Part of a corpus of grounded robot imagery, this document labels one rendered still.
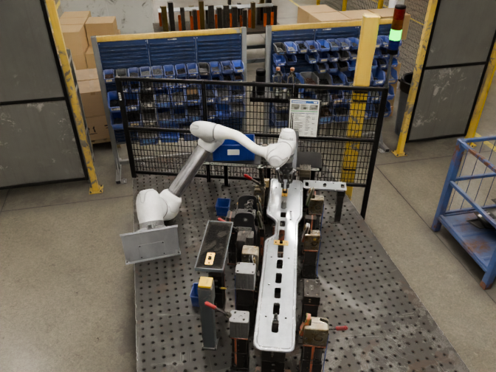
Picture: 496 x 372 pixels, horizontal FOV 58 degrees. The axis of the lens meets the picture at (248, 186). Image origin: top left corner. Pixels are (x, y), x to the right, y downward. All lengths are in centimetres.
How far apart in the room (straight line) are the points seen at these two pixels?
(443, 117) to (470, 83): 47
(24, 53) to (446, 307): 402
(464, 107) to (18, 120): 478
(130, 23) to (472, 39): 607
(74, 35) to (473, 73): 496
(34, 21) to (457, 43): 409
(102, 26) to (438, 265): 532
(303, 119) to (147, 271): 149
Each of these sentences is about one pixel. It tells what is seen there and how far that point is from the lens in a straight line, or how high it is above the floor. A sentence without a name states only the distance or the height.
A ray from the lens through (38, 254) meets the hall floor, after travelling 438.
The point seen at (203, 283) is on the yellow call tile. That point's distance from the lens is 214.
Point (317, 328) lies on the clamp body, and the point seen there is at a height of 106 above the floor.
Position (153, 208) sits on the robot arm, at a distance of 291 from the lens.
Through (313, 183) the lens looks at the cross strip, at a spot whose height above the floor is 100.
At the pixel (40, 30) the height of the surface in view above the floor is 166.
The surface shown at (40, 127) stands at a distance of 469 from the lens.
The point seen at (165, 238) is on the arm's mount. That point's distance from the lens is 287.
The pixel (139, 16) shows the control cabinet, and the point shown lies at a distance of 919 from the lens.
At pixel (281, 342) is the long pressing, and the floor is 100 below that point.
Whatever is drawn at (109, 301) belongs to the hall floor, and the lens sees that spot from 376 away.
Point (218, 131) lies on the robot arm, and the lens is 284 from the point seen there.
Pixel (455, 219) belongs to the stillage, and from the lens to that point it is 450.
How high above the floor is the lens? 270
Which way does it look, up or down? 34 degrees down
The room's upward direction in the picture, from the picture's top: straight up
